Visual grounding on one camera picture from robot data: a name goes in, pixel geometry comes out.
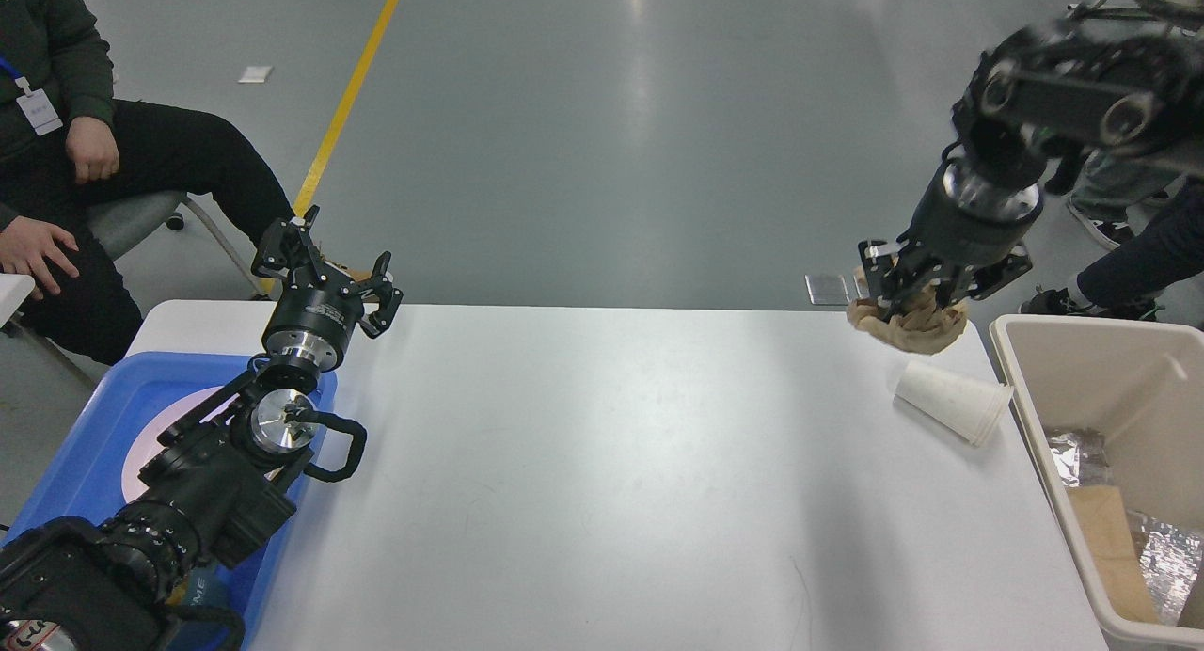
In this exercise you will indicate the beige waste bin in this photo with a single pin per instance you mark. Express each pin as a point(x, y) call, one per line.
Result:
point(1141, 386)

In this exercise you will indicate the person in blue jeans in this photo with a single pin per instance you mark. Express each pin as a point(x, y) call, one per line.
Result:
point(1107, 189)

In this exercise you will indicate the grey-blue mug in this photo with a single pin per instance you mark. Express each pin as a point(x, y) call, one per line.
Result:
point(204, 586)

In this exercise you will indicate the white side table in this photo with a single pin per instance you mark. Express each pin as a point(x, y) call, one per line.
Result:
point(15, 289)

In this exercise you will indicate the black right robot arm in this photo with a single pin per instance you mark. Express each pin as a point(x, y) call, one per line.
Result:
point(1036, 106)

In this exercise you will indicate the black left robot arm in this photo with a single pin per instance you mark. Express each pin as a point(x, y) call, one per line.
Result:
point(217, 491)

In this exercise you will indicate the foil scrap in bin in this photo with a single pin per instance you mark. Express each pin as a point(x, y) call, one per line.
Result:
point(1080, 457)

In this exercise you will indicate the foil with paper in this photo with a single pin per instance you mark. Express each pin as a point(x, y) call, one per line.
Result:
point(1169, 558)

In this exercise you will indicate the brown paper bag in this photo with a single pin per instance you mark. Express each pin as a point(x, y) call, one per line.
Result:
point(1102, 519)

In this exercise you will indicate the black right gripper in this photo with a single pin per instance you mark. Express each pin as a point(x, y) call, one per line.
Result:
point(966, 232)

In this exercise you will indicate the brown shoe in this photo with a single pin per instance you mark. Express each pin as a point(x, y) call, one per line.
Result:
point(339, 263)

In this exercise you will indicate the pink plate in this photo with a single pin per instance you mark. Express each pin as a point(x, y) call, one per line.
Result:
point(145, 445)

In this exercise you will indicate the person in black clothes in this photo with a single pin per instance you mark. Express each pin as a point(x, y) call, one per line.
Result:
point(1126, 282)

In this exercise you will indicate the grey office chair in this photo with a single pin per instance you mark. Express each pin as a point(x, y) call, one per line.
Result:
point(120, 226)

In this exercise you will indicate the dark seated person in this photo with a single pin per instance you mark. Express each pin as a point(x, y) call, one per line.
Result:
point(68, 143)

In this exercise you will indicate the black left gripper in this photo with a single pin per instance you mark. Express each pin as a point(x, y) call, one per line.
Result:
point(307, 321)

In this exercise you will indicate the brown paper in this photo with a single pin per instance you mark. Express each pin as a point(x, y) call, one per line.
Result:
point(921, 328)

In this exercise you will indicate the white cup sideways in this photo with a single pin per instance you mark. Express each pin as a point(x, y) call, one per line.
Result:
point(968, 406)

